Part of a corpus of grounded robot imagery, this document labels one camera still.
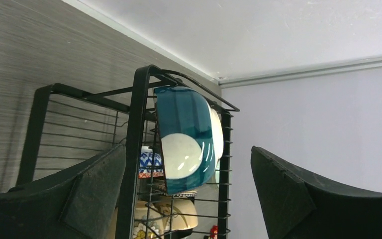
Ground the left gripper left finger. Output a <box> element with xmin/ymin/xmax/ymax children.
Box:
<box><xmin>0</xmin><ymin>144</ymin><xmax>126</xmax><ymax>239</ymax></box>

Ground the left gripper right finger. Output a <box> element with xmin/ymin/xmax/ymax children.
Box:
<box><xmin>250</xmin><ymin>146</ymin><xmax>382</xmax><ymax>239</ymax></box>

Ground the dark teal bowl white foot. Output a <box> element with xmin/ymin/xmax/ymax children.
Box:
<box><xmin>153</xmin><ymin>86</ymin><xmax>223</xmax><ymax>195</ymax></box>

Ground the cream bowl left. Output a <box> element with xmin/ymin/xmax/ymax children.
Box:
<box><xmin>130</xmin><ymin>200</ymin><xmax>165</xmax><ymax>239</ymax></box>

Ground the cream bowl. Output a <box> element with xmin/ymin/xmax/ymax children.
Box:
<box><xmin>155</xmin><ymin>197</ymin><xmax>198</xmax><ymax>231</ymax></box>
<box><xmin>130</xmin><ymin>200</ymin><xmax>165</xmax><ymax>239</ymax></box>

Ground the blue white patterned bowl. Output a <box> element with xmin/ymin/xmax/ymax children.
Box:
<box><xmin>138</xmin><ymin>146</ymin><xmax>164</xmax><ymax>179</ymax></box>

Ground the red patterned bowl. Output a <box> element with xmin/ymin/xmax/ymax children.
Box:
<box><xmin>205</xmin><ymin>225</ymin><xmax>218</xmax><ymax>239</ymax></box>

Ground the cream bowl right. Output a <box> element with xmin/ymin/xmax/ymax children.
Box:
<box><xmin>155</xmin><ymin>197</ymin><xmax>198</xmax><ymax>231</ymax></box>

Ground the black wire dish rack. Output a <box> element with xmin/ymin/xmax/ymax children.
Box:
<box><xmin>16</xmin><ymin>65</ymin><xmax>239</xmax><ymax>239</ymax></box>

